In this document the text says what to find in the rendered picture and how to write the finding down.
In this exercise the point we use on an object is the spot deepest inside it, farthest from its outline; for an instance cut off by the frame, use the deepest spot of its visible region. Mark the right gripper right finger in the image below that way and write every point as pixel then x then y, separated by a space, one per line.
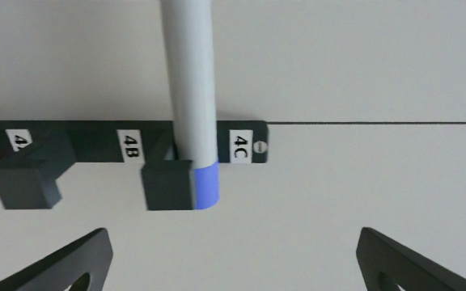
pixel 386 264

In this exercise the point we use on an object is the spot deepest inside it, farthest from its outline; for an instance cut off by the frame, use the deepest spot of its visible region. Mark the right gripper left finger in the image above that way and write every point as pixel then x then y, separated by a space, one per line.
pixel 81 265

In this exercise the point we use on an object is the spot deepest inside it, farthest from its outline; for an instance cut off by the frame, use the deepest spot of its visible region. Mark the grey metal bar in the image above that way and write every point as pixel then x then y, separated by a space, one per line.
pixel 185 34

